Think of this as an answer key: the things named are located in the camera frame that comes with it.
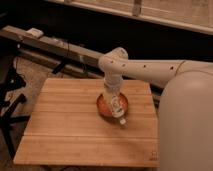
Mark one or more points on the small white box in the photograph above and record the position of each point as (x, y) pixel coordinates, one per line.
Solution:
(35, 32)

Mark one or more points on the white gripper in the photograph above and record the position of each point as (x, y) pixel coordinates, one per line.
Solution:
(112, 87)

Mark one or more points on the orange ceramic bowl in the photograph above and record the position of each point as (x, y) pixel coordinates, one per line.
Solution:
(103, 108)

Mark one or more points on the wooden table board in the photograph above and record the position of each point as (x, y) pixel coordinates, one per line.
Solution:
(65, 127)

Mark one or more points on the long wooden beam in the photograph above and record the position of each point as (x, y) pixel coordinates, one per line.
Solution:
(67, 50)

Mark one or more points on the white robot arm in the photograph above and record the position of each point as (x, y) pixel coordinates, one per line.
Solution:
(185, 113)

